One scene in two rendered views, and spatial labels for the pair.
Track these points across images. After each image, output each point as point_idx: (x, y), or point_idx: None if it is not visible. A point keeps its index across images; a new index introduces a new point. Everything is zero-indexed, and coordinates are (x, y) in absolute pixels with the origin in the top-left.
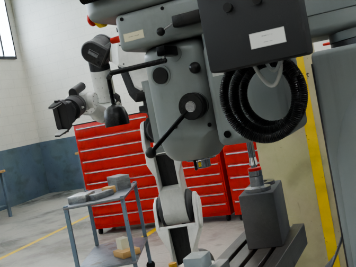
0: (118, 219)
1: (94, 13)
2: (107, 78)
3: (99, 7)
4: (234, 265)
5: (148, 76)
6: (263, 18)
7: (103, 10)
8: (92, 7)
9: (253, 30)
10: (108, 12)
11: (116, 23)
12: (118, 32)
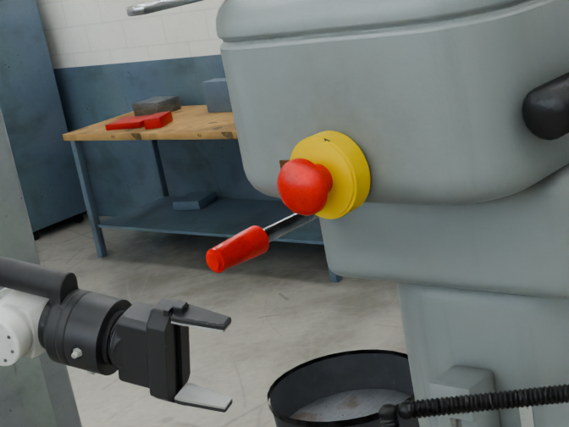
0: None
1: (528, 171)
2: (453, 412)
3: (548, 145)
4: None
5: (560, 365)
6: None
7: (554, 158)
8: (527, 148)
9: None
10: (560, 163)
11: (561, 200)
12: (564, 232)
